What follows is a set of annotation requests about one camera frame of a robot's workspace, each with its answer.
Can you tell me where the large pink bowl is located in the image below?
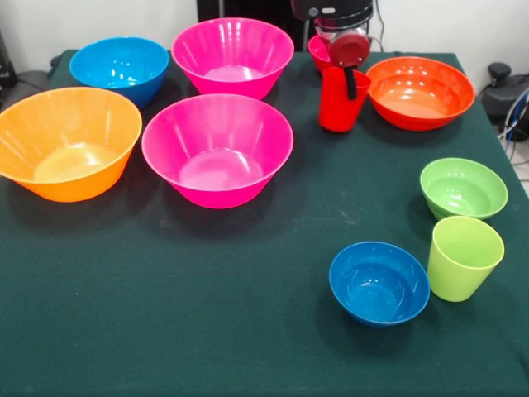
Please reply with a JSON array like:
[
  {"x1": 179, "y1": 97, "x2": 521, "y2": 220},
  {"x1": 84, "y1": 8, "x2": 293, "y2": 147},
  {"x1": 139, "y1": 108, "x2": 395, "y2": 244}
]
[
  {"x1": 170, "y1": 17, "x2": 295, "y2": 102},
  {"x1": 141, "y1": 93, "x2": 295, "y2": 210}
]

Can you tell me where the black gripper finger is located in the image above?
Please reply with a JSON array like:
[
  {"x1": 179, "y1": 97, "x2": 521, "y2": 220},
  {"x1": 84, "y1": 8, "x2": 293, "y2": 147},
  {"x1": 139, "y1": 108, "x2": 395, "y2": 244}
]
[{"x1": 343, "y1": 65, "x2": 359, "y2": 102}]

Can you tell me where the wall cable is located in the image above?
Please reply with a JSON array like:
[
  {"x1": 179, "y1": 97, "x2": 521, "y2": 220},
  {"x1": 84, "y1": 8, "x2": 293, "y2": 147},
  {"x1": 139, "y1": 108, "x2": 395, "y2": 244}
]
[{"x1": 369, "y1": 0, "x2": 388, "y2": 53}]

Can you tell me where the light blue bowl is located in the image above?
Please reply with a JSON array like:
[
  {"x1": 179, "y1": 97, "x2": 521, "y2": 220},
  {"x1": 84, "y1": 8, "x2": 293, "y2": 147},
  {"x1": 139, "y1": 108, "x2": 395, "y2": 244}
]
[{"x1": 69, "y1": 36, "x2": 170, "y2": 109}]

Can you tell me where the large orange bowl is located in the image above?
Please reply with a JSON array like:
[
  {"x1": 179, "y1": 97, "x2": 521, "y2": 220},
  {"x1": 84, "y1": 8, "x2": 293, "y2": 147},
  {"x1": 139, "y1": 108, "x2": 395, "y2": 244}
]
[{"x1": 0, "y1": 86, "x2": 144, "y2": 203}]

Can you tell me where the lime green plastic cup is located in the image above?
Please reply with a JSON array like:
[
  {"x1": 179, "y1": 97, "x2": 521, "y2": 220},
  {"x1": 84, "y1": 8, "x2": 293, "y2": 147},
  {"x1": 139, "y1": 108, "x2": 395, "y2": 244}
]
[{"x1": 427, "y1": 215, "x2": 506, "y2": 304}]

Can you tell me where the small green bowl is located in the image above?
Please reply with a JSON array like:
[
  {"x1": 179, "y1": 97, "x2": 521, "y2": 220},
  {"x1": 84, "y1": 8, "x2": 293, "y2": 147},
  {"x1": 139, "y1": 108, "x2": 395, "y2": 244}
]
[{"x1": 419, "y1": 157, "x2": 509, "y2": 222}]

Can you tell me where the small magenta bowl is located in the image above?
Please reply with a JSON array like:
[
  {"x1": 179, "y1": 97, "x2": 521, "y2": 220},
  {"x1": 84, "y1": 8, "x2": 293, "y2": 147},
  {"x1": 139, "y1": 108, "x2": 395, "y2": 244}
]
[{"x1": 307, "y1": 34, "x2": 334, "y2": 75}]

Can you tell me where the black pedestal foot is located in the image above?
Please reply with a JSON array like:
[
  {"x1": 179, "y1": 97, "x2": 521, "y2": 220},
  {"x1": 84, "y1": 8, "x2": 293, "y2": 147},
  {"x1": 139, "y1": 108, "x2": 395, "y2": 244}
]
[
  {"x1": 479, "y1": 61, "x2": 529, "y2": 123},
  {"x1": 0, "y1": 55, "x2": 63, "y2": 109}
]

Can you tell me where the red-orange wide bowl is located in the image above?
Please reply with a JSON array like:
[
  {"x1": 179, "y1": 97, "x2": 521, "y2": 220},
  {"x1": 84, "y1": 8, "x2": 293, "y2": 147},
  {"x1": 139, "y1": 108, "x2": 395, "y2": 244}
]
[{"x1": 365, "y1": 56, "x2": 476, "y2": 132}]

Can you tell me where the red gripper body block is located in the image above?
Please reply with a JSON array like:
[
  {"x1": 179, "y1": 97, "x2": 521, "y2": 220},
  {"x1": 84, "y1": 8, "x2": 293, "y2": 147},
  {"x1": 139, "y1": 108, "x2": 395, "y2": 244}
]
[{"x1": 328, "y1": 33, "x2": 370, "y2": 67}]

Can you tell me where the dark green table cloth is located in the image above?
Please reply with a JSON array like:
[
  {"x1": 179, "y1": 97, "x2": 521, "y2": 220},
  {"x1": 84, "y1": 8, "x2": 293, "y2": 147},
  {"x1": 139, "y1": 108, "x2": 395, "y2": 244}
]
[{"x1": 0, "y1": 49, "x2": 529, "y2": 397}]

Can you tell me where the small dark blue bowl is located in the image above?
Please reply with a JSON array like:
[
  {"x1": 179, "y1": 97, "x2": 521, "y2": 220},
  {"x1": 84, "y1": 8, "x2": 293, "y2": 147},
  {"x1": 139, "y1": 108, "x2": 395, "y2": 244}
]
[{"x1": 328, "y1": 241, "x2": 431, "y2": 329}]

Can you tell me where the black device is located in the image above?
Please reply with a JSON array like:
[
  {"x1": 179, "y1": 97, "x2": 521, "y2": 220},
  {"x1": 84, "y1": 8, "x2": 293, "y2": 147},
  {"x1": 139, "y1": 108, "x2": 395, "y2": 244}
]
[{"x1": 0, "y1": 31, "x2": 18, "y2": 88}]

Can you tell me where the red plastic cup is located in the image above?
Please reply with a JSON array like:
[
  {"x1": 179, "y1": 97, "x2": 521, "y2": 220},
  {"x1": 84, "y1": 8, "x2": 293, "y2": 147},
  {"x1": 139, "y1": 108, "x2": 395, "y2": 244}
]
[{"x1": 317, "y1": 66, "x2": 372, "y2": 134}]

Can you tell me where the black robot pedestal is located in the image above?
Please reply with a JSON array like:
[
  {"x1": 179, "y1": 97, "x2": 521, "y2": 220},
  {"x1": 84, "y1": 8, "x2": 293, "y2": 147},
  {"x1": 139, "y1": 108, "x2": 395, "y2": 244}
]
[{"x1": 197, "y1": 0, "x2": 317, "y2": 53}]

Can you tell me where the cable bundle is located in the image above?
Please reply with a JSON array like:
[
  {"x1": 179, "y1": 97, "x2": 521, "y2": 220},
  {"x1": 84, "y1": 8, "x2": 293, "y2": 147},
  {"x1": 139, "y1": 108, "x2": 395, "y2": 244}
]
[{"x1": 495, "y1": 88, "x2": 529, "y2": 166}]

